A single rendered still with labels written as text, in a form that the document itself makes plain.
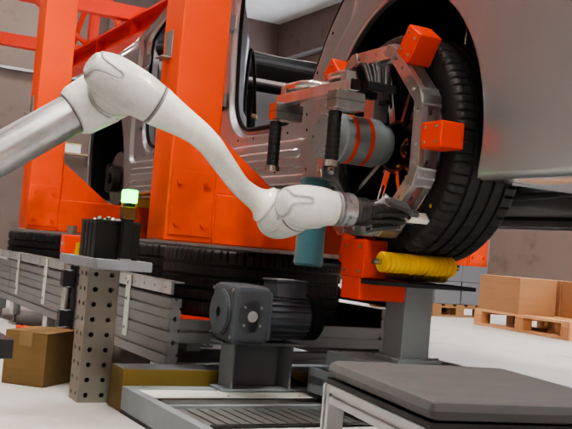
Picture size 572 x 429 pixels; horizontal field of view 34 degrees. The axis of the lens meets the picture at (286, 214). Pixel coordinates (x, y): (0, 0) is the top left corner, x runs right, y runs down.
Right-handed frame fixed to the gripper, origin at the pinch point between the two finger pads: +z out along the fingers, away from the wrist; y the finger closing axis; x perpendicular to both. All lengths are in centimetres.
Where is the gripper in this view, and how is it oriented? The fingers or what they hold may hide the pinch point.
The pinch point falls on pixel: (415, 218)
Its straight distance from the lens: 253.9
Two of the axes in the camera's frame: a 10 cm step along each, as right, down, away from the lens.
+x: -2.7, -7.1, 6.5
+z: 8.8, 0.9, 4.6
